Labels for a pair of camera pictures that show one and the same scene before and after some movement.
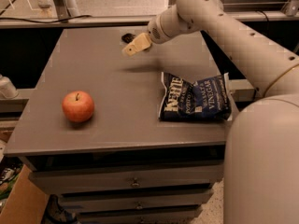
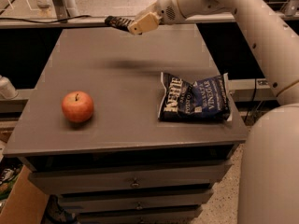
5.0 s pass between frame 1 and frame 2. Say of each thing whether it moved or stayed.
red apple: stayed
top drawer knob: stayed
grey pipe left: stayed
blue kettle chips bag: stayed
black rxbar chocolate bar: moved
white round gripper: moved
